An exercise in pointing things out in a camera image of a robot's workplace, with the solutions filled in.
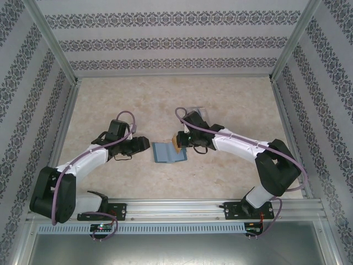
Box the rear aluminium rail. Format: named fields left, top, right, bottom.
left=76, top=72, right=273, bottom=80

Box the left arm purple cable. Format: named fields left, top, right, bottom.
left=51, top=110, right=138, bottom=242

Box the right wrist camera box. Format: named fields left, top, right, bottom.
left=181, top=110, right=210, bottom=130

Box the grey metal sheet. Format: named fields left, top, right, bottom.
left=16, top=233, right=340, bottom=265

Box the clear plastic card case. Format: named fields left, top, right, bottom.
left=185, top=106, right=211, bottom=125

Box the right side aluminium rail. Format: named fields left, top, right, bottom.
left=270, top=78, right=315, bottom=199

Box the right rear aluminium frame post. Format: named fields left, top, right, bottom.
left=268, top=0, right=323, bottom=82

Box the left side aluminium rail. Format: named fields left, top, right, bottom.
left=48, top=78, right=83, bottom=169

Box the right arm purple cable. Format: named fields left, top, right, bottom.
left=175, top=107, right=307, bottom=241

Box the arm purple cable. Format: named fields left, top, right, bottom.
left=51, top=110, right=138, bottom=242
left=175, top=107, right=307, bottom=241

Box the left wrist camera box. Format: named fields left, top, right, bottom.
left=106, top=119, right=130, bottom=139

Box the aluminium frame post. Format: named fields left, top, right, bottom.
left=268, top=0, right=323, bottom=82
left=23, top=0, right=79, bottom=85

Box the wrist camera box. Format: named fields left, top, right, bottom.
left=106, top=119, right=130, bottom=139
left=181, top=110, right=210, bottom=130

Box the slotted grey cable duct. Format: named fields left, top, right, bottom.
left=36, top=222, right=247, bottom=235

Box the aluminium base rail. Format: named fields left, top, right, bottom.
left=26, top=199, right=324, bottom=222

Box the left rear aluminium frame post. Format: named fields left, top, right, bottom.
left=23, top=0, right=79, bottom=85

